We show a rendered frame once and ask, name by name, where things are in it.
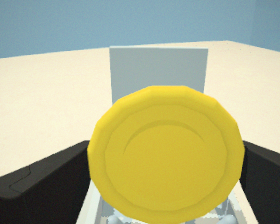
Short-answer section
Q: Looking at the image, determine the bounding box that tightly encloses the yellow plate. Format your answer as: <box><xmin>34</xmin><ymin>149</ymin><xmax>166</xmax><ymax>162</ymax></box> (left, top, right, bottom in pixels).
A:
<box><xmin>87</xmin><ymin>85</ymin><xmax>245</xmax><ymax>224</ymax></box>

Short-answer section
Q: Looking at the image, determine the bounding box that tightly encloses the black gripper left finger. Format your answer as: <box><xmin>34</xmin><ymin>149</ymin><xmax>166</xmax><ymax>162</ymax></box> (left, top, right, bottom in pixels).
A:
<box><xmin>0</xmin><ymin>140</ymin><xmax>91</xmax><ymax>224</ymax></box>

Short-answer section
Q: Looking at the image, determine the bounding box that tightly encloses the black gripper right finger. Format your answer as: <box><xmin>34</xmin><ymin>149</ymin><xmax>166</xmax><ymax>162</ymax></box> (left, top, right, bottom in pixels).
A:
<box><xmin>238</xmin><ymin>140</ymin><xmax>280</xmax><ymax>224</ymax></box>

